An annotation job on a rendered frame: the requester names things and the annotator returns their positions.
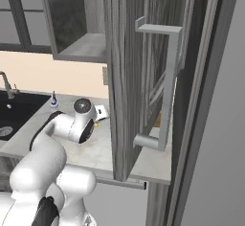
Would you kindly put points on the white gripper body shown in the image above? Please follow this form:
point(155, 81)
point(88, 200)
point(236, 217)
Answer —
point(104, 114)

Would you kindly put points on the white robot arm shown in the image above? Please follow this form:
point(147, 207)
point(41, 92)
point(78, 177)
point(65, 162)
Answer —
point(38, 159)

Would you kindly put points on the grey wood cabinet door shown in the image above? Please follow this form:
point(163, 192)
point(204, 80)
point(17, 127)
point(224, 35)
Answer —
point(134, 76)

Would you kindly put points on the tall dark grey cabinet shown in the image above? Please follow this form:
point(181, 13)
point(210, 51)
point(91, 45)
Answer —
point(204, 108)

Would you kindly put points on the small bottle with blue label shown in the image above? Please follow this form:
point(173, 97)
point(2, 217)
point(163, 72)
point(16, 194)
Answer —
point(54, 101)

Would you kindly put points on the orange brown object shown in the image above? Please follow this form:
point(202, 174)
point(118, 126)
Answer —
point(158, 118)

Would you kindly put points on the black sink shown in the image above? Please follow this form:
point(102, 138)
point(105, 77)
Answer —
point(19, 108)

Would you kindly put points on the grey metal tap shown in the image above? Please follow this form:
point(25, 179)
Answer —
point(7, 84)

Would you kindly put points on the dark framed window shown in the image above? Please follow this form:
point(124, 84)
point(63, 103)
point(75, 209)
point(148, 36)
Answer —
point(22, 28)

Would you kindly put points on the grey wall outlet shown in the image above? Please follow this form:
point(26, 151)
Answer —
point(105, 75)

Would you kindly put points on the grey wood wall cabinet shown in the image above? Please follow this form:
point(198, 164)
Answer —
point(83, 48)

